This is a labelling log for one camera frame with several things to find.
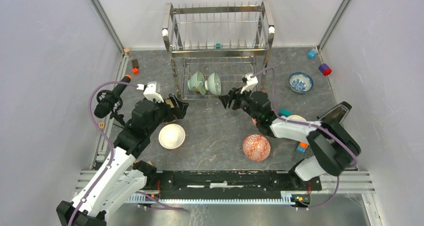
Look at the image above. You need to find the black patterned bowl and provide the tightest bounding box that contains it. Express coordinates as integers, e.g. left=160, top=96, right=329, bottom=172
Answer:
left=165, top=98, right=174, bottom=108

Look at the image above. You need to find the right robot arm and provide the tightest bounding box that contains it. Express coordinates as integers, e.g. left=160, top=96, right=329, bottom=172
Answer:
left=219, top=88, right=361, bottom=190

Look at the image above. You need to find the blue lego brick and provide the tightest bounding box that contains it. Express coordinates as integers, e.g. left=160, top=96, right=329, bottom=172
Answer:
left=296, top=145, right=306, bottom=153

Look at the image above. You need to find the black microphone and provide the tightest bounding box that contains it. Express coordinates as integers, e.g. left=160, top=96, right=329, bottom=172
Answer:
left=94, top=84, right=127, bottom=118

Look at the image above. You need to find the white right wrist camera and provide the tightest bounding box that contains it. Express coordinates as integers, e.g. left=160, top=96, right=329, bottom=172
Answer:
left=240, top=73, right=258, bottom=93

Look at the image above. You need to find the light blue block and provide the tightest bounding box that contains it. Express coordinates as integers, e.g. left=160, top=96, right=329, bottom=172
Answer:
left=307, top=48, right=318, bottom=59

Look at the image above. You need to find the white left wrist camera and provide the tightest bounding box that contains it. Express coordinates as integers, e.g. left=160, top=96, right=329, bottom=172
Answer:
left=136, top=81, right=164, bottom=103

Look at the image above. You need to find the black metronome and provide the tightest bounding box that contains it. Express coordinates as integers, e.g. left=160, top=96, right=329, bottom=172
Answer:
left=318, top=101, right=352, bottom=125

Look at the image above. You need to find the stainless steel dish rack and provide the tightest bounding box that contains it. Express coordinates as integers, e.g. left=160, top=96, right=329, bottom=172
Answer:
left=162, top=0, right=276, bottom=100

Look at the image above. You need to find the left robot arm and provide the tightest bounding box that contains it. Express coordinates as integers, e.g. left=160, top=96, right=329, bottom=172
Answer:
left=56, top=94, right=189, bottom=225

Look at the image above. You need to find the green checked small bowl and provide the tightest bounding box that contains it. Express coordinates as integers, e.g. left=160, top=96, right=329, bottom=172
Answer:
left=205, top=72, right=222, bottom=96

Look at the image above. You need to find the orange arch block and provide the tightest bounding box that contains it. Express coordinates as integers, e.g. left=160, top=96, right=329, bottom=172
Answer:
left=299, top=142, right=309, bottom=149

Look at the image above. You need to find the blue white floral bowl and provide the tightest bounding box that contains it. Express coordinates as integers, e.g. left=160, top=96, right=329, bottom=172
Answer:
left=288, top=72, right=314, bottom=93

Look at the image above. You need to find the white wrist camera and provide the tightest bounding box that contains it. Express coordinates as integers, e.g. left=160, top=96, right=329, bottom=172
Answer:
left=240, top=73, right=258, bottom=93
left=136, top=81, right=164, bottom=103

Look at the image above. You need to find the red purple block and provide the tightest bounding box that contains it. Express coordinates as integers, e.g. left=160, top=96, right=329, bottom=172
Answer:
left=318, top=63, right=332, bottom=76

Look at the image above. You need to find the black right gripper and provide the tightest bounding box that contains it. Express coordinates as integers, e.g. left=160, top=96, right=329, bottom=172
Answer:
left=218, top=84, right=260, bottom=122

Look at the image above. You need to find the black mini tripod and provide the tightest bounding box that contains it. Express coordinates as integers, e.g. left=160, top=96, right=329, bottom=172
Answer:
left=109, top=111, right=126, bottom=127

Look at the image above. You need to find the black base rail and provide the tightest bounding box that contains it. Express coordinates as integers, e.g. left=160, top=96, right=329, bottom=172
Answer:
left=143, top=170, right=322, bottom=199

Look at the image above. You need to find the blue white zigzag bowl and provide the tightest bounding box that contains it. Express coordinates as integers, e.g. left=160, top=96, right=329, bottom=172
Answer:
left=242, top=134, right=271, bottom=161

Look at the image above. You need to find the brown block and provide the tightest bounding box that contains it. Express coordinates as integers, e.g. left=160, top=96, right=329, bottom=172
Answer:
left=131, top=59, right=139, bottom=69

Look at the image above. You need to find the teal glazed bowl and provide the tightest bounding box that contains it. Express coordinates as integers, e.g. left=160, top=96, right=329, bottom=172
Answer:
left=287, top=115, right=307, bottom=122

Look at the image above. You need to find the wooden letter cube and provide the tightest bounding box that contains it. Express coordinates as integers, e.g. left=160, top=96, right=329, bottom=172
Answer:
left=98, top=122, right=106, bottom=130

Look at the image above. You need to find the orange bowl white inside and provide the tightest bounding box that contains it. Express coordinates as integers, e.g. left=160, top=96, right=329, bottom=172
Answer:
left=158, top=124, right=186, bottom=150

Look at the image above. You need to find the small orange red cube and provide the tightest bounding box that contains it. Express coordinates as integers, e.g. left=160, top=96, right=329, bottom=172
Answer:
left=132, top=68, right=139, bottom=75

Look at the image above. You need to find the teal block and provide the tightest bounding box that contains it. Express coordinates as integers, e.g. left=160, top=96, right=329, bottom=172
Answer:
left=278, top=109, right=292, bottom=117

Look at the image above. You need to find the pale green bowl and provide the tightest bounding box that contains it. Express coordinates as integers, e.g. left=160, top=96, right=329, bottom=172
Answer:
left=187, top=71, right=206, bottom=95

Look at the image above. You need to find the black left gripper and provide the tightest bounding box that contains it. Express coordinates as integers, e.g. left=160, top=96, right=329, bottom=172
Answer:
left=146, top=93, right=189, bottom=135

